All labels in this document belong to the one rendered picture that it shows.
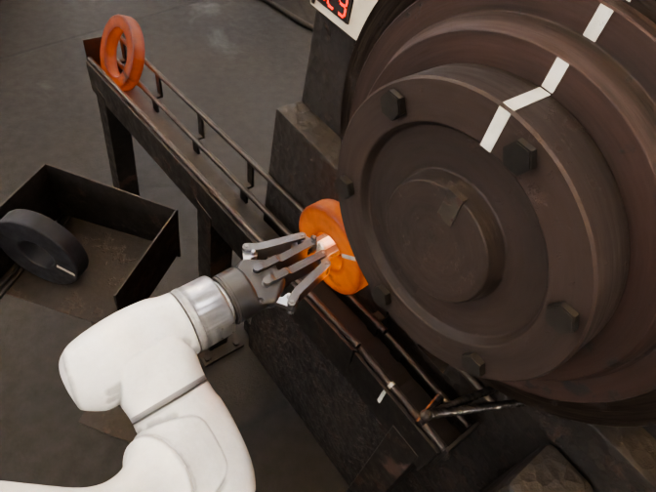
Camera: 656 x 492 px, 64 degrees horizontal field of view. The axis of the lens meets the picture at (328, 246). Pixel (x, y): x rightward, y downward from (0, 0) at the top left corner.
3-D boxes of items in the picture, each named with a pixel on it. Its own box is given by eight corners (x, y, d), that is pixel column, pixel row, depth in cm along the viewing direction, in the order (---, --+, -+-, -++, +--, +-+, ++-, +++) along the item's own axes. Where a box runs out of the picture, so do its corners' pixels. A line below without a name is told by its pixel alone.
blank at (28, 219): (7, 242, 97) (-7, 255, 94) (5, 191, 85) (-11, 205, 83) (85, 283, 99) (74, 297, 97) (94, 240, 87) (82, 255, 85)
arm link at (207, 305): (203, 363, 72) (241, 342, 74) (200, 331, 65) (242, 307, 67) (171, 314, 75) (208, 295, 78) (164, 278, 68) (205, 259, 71)
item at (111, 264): (103, 350, 151) (45, 162, 97) (188, 383, 150) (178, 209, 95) (60, 416, 138) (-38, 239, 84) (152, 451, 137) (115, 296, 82)
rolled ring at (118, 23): (135, 14, 126) (147, 17, 129) (101, 13, 138) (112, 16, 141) (130, 93, 131) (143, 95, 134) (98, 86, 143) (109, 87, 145)
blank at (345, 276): (329, 276, 93) (314, 285, 92) (304, 194, 88) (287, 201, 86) (388, 295, 81) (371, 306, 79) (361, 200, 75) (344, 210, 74)
